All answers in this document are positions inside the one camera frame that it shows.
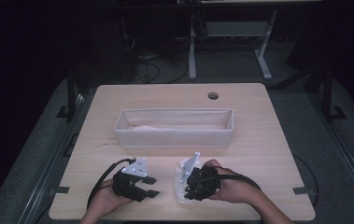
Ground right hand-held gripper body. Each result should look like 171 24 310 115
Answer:
178 151 222 202

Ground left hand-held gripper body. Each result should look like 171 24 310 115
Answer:
112 157 150 203

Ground white sock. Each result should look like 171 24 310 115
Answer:
173 157 204 205

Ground white fabric storage box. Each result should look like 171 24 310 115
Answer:
113 107 234 149

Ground person's left hand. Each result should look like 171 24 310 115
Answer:
92 178 135 219

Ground person's right hand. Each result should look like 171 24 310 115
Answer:
202 159 257 205

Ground pale cloth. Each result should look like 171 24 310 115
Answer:
127 124 173 132

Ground black metal stand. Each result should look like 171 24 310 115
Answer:
321 66 347 123
55 73 77 121

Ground left hand-held gripper cable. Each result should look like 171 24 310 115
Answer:
86 158 137 210

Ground hand-held gripper cable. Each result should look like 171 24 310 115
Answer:
86 158 137 210
210 153 319 208

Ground right hand-held gripper cable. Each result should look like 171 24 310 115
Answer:
210 153 319 208

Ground aluminium rail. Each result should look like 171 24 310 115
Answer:
17 92 87 224
308 91 354 217

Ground black floor cables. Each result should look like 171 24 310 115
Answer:
130 51 190 85

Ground white desk frame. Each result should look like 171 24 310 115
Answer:
177 0 323 81

